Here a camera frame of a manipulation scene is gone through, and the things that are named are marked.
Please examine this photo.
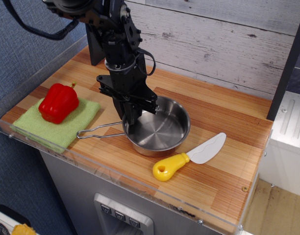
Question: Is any grey toy fridge cabinet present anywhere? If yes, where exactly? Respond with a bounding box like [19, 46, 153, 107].
[41, 152, 217, 235]

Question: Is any silver dispenser panel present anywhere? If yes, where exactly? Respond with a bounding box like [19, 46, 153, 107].
[94, 193, 154, 235]

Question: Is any dark post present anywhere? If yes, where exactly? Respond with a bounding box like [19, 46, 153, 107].
[85, 24, 105, 66]
[266, 24, 300, 121]

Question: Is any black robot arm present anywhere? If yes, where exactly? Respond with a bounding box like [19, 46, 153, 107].
[44, 0, 158, 125]

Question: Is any yellow handled toy knife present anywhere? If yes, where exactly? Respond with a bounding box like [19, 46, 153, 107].
[152, 133, 226, 182]

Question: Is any dark left post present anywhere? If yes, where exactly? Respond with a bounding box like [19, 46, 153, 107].
[85, 24, 105, 66]

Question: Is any yellow object at corner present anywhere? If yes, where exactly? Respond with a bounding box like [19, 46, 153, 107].
[11, 224, 37, 235]

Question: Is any red bell pepper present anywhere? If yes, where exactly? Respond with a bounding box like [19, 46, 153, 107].
[38, 82, 79, 124]

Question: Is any green cloth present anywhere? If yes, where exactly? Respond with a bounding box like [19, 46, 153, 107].
[11, 98, 100, 153]

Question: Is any dark right post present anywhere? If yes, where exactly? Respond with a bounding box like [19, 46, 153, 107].
[266, 24, 300, 121]

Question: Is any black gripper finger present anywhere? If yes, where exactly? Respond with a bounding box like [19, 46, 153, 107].
[124, 102, 142, 125]
[112, 97, 125, 120]

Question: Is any metal pot with wire handle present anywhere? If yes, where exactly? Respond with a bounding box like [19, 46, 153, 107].
[76, 96, 191, 157]

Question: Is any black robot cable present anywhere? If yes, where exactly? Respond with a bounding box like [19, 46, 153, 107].
[1, 0, 156, 77]

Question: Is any clear acrylic guard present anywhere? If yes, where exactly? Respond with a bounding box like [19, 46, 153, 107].
[0, 34, 244, 235]

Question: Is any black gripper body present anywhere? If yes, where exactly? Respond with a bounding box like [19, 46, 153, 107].
[97, 66, 158, 114]

